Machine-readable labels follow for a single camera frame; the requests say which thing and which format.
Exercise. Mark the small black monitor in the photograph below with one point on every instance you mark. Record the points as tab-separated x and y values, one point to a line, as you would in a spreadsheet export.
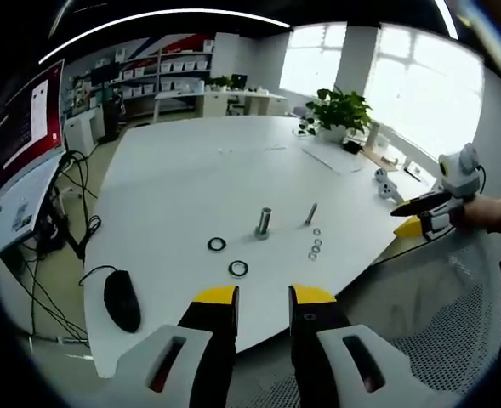
239	81

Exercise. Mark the white game controller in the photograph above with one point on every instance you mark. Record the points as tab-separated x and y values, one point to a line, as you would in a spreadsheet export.
385	183

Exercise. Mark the black computer mouse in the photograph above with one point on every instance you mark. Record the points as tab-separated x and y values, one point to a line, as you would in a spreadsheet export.
122	302

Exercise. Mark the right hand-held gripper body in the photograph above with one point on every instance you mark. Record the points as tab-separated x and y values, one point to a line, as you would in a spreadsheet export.
458	176

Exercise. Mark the thin metal threaded stud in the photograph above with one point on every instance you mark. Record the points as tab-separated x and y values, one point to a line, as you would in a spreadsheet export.
310	214

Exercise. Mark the black office chair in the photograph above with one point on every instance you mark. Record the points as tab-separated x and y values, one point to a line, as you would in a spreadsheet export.
236	104

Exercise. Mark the person's right hand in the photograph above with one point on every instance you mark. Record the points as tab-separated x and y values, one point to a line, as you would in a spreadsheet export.
473	214

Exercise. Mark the green potted plant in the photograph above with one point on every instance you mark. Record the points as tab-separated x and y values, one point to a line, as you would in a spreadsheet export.
339	112

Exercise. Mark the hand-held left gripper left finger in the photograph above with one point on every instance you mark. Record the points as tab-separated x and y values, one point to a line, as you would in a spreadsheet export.
190	353

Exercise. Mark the monitor with red screen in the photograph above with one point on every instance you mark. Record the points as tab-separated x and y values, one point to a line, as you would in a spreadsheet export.
24	119

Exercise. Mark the white background desk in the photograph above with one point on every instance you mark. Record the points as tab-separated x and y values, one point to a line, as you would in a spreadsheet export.
216	100

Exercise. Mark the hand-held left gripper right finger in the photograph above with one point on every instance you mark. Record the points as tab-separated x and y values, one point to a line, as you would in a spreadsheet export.
318	327

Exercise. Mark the shelf with white bins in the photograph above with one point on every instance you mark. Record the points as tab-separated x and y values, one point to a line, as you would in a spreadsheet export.
165	72

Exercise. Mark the large metal threaded stud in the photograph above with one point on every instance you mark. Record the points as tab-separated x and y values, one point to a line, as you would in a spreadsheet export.
263	223

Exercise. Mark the white cabinet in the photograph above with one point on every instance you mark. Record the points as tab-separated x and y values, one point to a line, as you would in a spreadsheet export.
82	129

